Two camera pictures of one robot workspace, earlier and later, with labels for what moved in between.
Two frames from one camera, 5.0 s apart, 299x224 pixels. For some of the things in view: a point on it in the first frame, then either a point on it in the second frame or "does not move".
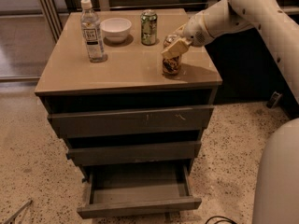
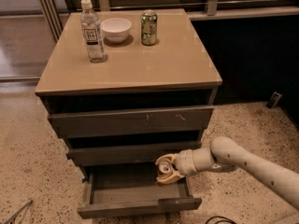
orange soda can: [171, 65] to [164, 167]
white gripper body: [194, 32] to [185, 162]
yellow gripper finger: [180, 30] to [164, 157]
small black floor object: [274, 100] does not move
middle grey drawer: [115, 153] does not move
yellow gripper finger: [177, 49] to [174, 176]
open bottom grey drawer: [137, 189] does not move
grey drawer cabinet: [133, 130] does not move
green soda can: [149, 22] does not move
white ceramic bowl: [115, 29] does not move
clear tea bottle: [91, 26] does not move
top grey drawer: [124, 121] does not move
